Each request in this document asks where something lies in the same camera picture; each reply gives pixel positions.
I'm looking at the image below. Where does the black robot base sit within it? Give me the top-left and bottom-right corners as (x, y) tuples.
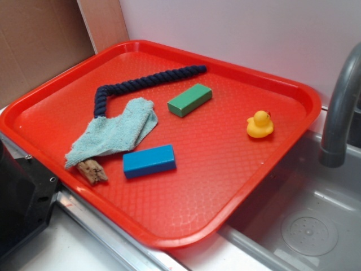
(1, 143), (60, 260)

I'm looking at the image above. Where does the light blue cloth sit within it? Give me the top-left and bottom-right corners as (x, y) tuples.
(65, 98), (158, 169)

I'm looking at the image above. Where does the red plastic tray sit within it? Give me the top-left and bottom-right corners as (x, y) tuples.
(1, 41), (321, 249)

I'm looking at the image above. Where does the blue wooden block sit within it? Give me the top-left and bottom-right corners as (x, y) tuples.
(123, 145), (177, 179)

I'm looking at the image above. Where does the green wooden block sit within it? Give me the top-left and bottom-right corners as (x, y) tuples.
(167, 84), (213, 117)

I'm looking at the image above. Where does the yellow rubber duck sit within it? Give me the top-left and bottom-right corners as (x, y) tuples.
(246, 110), (274, 138)

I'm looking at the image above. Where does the brown wood piece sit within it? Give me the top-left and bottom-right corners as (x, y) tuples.
(76, 159), (108, 186)

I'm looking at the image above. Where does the grey sink basin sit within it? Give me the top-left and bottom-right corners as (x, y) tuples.
(220, 132), (360, 270)

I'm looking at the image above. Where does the grey faucet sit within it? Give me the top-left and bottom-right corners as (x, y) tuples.
(319, 43), (360, 168)

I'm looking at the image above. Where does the brown cardboard panel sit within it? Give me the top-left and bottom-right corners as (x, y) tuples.
(1, 1), (129, 108)

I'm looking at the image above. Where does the dark blue rope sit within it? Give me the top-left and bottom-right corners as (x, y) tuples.
(94, 64), (208, 119)

